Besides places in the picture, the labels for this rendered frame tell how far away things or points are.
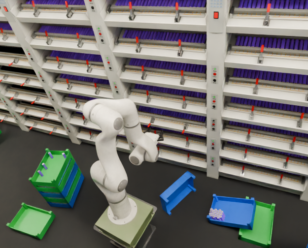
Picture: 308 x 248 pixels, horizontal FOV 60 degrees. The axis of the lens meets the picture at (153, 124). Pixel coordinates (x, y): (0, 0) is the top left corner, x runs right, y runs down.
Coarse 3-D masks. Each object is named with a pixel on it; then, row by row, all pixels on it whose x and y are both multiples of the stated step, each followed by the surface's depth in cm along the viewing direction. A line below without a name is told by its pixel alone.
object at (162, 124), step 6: (138, 108) 213; (144, 120) 207; (156, 120) 204; (162, 120) 203; (156, 126) 206; (162, 126) 202; (168, 126) 199; (174, 126) 198; (180, 126) 197; (192, 126) 194; (198, 126) 193; (186, 132) 197; (192, 132) 194; (198, 132) 191; (204, 132) 190
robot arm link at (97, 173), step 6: (96, 162) 148; (96, 168) 145; (102, 168) 144; (96, 174) 144; (102, 174) 142; (96, 180) 146; (102, 180) 142; (102, 186) 151; (108, 192) 151; (120, 192) 152; (108, 198) 152; (114, 198) 151; (120, 198) 153
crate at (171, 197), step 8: (184, 176) 204; (192, 176) 203; (176, 184) 200; (184, 184) 214; (192, 184) 214; (168, 192) 196; (176, 192) 211; (184, 192) 216; (168, 200) 191; (176, 200) 212; (168, 208) 208
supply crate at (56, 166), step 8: (48, 152) 218; (56, 152) 219; (64, 152) 217; (48, 160) 218; (56, 160) 216; (64, 160) 215; (40, 168) 210; (48, 168) 212; (56, 168) 210; (64, 168) 207; (40, 176) 207; (48, 176) 206; (56, 176) 205; (40, 184) 199; (48, 184) 197; (56, 184) 197
